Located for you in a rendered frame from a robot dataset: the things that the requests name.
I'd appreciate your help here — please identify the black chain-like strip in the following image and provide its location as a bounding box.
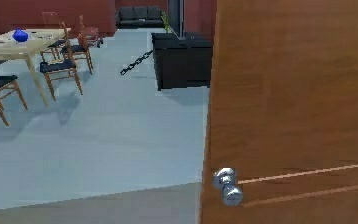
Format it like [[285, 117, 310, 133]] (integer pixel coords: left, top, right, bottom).
[[119, 49, 154, 76]]

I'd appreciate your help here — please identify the red wheeled cart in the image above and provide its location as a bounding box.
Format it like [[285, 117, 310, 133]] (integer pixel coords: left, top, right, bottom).
[[83, 26, 105, 49]]

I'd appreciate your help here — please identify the green house plant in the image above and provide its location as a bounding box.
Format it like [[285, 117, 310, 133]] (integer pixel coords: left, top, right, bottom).
[[160, 11, 181, 40]]

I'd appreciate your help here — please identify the blue round vase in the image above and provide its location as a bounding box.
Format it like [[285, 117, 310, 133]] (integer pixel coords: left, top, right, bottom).
[[12, 28, 30, 43]]

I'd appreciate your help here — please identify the silver round door knob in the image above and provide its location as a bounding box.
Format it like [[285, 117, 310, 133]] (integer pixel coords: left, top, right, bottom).
[[212, 167, 244, 207]]

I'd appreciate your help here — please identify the black sofa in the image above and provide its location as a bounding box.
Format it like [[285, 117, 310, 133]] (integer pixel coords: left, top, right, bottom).
[[116, 5, 165, 29]]

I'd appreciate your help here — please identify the brown wooden room door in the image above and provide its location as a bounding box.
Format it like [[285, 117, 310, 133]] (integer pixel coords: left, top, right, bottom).
[[198, 0, 358, 224]]

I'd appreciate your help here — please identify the pale wooden dining table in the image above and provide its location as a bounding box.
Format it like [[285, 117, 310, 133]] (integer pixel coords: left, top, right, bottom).
[[0, 28, 72, 108]]

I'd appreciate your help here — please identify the wooden chair with black seat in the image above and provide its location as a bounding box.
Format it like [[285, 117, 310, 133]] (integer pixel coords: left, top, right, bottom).
[[60, 15, 95, 76], [39, 33, 89, 102], [0, 73, 29, 127], [40, 21, 71, 63]]

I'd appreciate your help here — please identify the black low cabinet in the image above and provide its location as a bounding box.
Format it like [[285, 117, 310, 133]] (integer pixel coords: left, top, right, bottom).
[[150, 31, 213, 92]]

